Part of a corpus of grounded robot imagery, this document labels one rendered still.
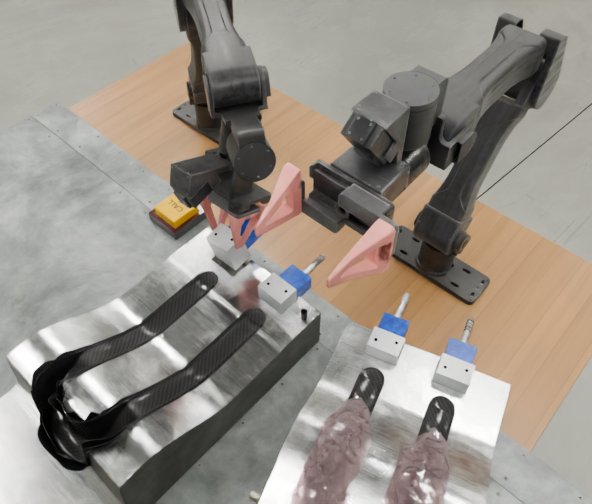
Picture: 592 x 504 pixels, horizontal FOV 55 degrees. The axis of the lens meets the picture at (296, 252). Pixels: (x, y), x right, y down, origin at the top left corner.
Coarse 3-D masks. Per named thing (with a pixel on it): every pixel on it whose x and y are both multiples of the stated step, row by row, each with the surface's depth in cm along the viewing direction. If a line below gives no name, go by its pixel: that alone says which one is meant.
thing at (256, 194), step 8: (256, 184) 88; (216, 192) 85; (256, 192) 86; (264, 192) 87; (232, 200) 83; (240, 200) 83; (248, 200) 84; (256, 200) 85; (264, 200) 86; (240, 208) 83; (248, 208) 84
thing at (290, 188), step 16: (288, 176) 60; (288, 192) 60; (304, 192) 63; (320, 192) 64; (272, 208) 59; (288, 208) 63; (304, 208) 64; (320, 208) 63; (256, 224) 59; (272, 224) 61; (336, 224) 62
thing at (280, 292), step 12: (312, 264) 94; (276, 276) 90; (288, 276) 92; (300, 276) 92; (264, 288) 89; (276, 288) 89; (288, 288) 89; (300, 288) 90; (264, 300) 91; (276, 300) 87; (288, 300) 88
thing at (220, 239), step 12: (216, 228) 92; (228, 228) 92; (216, 240) 91; (228, 240) 91; (252, 240) 94; (216, 252) 94; (228, 252) 90; (240, 252) 92; (228, 264) 94; (240, 264) 94
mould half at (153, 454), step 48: (192, 240) 98; (144, 288) 93; (240, 288) 92; (48, 336) 82; (96, 336) 84; (192, 336) 87; (288, 336) 87; (96, 384) 77; (144, 384) 80; (240, 384) 82; (0, 432) 80; (144, 432) 73; (192, 432) 77; (0, 480) 76; (48, 480) 76; (96, 480) 76; (144, 480) 73
